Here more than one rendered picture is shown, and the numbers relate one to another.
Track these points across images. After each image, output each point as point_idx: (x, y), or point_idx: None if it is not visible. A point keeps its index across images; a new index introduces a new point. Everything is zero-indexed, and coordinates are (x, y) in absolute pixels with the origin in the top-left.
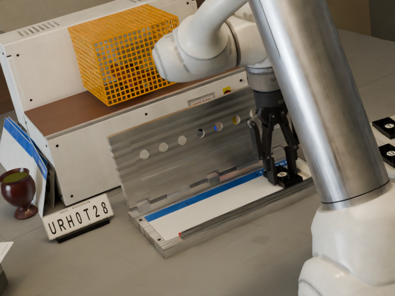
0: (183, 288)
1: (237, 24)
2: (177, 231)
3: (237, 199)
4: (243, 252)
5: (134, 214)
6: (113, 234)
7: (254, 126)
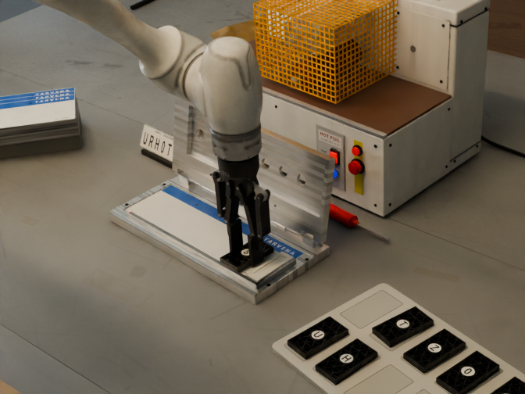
0: (61, 241)
1: (196, 63)
2: (142, 211)
3: (204, 234)
4: (115, 265)
5: (178, 177)
6: (155, 179)
7: (214, 179)
